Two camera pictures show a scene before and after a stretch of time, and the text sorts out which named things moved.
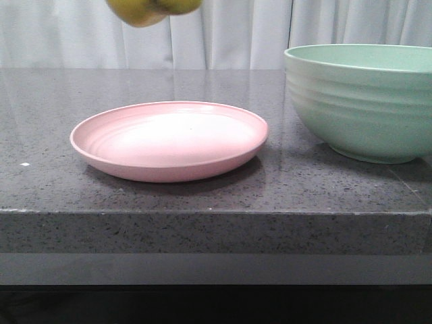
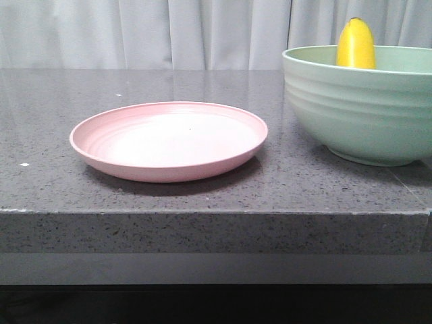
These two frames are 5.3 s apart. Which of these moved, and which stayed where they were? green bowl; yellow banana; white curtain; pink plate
Moved: yellow banana
Stayed: white curtain; pink plate; green bowl
